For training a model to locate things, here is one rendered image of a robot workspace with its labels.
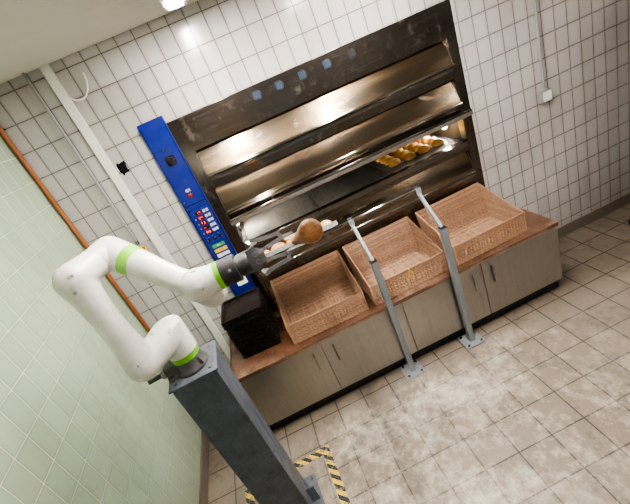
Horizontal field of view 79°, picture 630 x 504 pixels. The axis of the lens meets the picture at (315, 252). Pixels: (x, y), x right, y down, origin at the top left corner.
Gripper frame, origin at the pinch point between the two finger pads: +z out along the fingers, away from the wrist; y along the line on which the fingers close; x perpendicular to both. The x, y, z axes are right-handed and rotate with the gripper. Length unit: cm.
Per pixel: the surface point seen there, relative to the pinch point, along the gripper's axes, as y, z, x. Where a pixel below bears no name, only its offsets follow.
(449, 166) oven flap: -3, 130, -159
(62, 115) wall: -119, -89, -103
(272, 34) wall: -117, 40, -107
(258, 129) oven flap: -75, 9, -126
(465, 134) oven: -19, 147, -152
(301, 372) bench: 81, -32, -130
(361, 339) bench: 78, 14, -130
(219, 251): -15, -49, -145
